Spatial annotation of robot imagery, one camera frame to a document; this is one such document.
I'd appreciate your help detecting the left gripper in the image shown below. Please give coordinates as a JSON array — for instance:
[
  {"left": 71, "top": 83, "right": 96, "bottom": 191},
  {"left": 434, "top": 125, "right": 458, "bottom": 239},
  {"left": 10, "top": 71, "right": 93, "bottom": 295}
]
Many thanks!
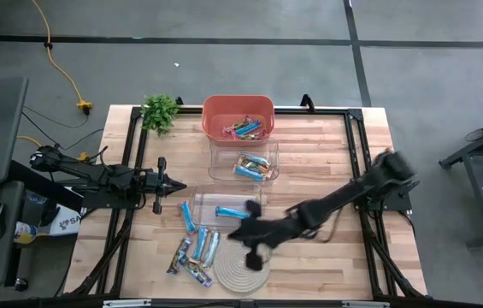
[{"left": 140, "top": 157, "right": 187, "bottom": 215}]

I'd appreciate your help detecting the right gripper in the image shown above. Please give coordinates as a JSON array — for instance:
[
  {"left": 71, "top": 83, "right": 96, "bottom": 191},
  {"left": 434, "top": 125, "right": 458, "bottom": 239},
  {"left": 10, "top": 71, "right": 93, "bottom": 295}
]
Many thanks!
[{"left": 227, "top": 199, "right": 280, "bottom": 272}]

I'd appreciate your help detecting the blue granola bar orange end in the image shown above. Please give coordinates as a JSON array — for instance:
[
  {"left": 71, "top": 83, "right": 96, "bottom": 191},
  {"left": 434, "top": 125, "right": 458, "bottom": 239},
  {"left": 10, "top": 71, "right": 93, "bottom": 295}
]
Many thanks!
[{"left": 233, "top": 164, "right": 266, "bottom": 183}]

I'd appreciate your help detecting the brown orange granola bar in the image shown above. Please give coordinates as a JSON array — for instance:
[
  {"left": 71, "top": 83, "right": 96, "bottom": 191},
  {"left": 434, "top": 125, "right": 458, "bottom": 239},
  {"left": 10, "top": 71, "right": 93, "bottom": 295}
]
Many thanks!
[{"left": 237, "top": 157, "right": 274, "bottom": 179}]

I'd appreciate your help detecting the red green granola bar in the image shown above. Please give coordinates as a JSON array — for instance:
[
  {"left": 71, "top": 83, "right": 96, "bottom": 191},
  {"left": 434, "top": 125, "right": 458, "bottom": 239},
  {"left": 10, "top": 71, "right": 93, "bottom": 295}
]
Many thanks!
[{"left": 240, "top": 127, "right": 268, "bottom": 141}]

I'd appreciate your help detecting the silver blue granola bar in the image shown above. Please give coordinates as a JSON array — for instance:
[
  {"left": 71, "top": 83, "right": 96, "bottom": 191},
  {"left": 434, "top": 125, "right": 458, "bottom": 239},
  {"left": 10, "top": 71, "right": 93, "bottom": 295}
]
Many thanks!
[{"left": 202, "top": 230, "right": 221, "bottom": 269}]

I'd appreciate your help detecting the dark blue green granola bar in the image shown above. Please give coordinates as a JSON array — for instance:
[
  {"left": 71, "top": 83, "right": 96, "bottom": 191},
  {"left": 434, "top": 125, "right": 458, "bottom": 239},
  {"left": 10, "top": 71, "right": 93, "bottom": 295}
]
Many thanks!
[
  {"left": 167, "top": 238, "right": 191, "bottom": 275},
  {"left": 180, "top": 256, "right": 213, "bottom": 287}
]

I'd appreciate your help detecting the clear plastic bin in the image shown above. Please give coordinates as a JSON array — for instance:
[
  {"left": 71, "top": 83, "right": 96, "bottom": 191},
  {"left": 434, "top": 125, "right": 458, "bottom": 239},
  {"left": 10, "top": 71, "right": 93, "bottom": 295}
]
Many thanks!
[
  {"left": 207, "top": 137, "right": 280, "bottom": 184},
  {"left": 190, "top": 181, "right": 264, "bottom": 230}
]

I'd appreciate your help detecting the green potted plant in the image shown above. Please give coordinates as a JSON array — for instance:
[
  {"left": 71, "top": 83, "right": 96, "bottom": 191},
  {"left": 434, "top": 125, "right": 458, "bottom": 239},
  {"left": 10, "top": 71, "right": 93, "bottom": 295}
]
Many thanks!
[{"left": 140, "top": 92, "right": 181, "bottom": 137}]

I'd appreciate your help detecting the orange plastic bin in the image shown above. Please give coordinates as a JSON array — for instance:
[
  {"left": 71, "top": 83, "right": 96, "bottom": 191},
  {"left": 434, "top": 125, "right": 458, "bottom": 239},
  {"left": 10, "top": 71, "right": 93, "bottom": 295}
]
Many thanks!
[{"left": 201, "top": 94, "right": 276, "bottom": 148}]

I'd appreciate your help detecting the white printed bag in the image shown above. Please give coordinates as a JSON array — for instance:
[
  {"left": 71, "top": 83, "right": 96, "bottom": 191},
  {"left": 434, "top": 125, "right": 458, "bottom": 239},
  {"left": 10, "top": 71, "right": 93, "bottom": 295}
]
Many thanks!
[{"left": 47, "top": 204, "right": 83, "bottom": 237}]

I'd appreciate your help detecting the white yellow bottle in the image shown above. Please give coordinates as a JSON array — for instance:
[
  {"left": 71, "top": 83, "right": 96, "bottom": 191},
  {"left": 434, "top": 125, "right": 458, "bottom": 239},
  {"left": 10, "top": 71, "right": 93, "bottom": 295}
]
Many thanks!
[{"left": 13, "top": 221, "right": 50, "bottom": 245}]

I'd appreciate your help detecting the black neighbouring table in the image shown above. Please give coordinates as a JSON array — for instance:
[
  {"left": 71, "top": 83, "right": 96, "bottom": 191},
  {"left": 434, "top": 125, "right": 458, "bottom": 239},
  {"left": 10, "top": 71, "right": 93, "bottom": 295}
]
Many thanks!
[{"left": 439, "top": 107, "right": 483, "bottom": 250}]

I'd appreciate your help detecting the round woven rope mat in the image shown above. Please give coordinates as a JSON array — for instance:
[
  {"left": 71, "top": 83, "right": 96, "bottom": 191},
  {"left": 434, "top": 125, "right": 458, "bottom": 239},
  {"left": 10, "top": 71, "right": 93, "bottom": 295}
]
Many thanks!
[{"left": 213, "top": 239, "right": 271, "bottom": 295}]

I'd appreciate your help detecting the yellow power cord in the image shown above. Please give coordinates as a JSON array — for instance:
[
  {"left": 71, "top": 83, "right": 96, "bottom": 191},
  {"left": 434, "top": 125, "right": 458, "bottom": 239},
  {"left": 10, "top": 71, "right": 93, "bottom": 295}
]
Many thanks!
[
  {"left": 30, "top": 0, "right": 94, "bottom": 116},
  {"left": 16, "top": 135, "right": 90, "bottom": 163}
]

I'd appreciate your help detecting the silver bracket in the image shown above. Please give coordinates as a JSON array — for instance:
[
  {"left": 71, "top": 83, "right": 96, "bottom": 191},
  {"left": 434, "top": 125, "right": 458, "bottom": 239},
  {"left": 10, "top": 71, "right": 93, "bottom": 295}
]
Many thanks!
[
  {"left": 342, "top": 300, "right": 391, "bottom": 308},
  {"left": 103, "top": 299, "right": 152, "bottom": 308}
]

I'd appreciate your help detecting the black aluminium table frame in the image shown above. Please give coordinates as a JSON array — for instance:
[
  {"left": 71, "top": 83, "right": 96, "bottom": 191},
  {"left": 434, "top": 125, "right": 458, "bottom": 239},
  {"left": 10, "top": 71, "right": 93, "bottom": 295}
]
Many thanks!
[{"left": 63, "top": 104, "right": 428, "bottom": 300}]

